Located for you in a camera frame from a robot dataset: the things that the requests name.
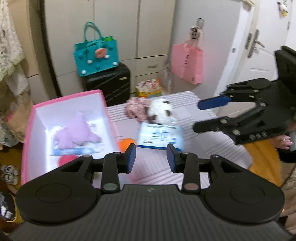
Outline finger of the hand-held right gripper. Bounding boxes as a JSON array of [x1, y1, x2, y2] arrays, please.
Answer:
[[197, 78, 274, 111], [192, 103, 270, 145]]

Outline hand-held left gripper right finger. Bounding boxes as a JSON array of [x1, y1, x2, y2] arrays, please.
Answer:
[[166, 143, 249, 193]]

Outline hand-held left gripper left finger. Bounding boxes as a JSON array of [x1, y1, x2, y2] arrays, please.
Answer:
[[52, 143, 137, 195]]

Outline orange ball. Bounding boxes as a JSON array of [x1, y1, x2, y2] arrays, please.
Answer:
[[117, 138, 136, 152]]

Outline tissue pack blue print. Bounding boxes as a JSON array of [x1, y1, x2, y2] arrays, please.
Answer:
[[137, 123, 185, 151]]

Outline floral scrunchie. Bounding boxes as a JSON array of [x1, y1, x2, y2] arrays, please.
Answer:
[[125, 97, 153, 122]]

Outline white panda plush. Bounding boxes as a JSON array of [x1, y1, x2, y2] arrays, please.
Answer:
[[147, 98, 177, 124]]

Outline pink cardboard box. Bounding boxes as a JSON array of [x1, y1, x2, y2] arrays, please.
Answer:
[[21, 90, 121, 186]]

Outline purple plush toy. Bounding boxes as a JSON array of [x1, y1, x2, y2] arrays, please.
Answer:
[[53, 112, 102, 150]]

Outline red fluffy plush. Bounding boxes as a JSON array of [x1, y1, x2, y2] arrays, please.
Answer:
[[58, 155, 80, 166]]

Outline tissue pack with barcode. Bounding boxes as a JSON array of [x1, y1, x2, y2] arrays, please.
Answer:
[[52, 123, 104, 156]]

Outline person's right hand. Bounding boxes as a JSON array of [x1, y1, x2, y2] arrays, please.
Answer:
[[274, 136, 294, 151]]

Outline pink paper bag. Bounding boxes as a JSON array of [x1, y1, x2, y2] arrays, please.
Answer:
[[171, 39, 204, 84]]

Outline clear plastic bag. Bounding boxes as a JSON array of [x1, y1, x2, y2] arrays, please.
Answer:
[[158, 64, 173, 95]]

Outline colourful snack box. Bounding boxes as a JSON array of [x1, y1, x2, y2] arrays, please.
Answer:
[[135, 78, 162, 99]]

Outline black suitcase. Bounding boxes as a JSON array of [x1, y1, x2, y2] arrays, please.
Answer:
[[81, 62, 131, 107]]

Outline person's fluffy beige garment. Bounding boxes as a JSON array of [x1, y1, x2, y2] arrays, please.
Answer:
[[279, 167, 296, 234]]

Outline light wooden wardrobe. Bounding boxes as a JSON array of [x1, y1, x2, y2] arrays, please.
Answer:
[[40, 0, 242, 98]]

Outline teal tote bag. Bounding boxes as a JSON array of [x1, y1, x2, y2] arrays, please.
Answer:
[[73, 22, 120, 77]]

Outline light wooden cabinet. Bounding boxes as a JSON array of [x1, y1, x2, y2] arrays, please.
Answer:
[[21, 0, 57, 102]]

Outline black metal clothes rack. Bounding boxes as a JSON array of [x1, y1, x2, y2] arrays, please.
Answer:
[[38, 0, 59, 98]]

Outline fluffy white robe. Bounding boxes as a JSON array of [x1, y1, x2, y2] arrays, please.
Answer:
[[0, 0, 29, 95]]

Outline silver door handle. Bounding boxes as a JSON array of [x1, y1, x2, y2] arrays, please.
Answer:
[[245, 29, 266, 58]]

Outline small plush keychain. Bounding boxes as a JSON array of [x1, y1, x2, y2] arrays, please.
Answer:
[[277, 0, 289, 18]]

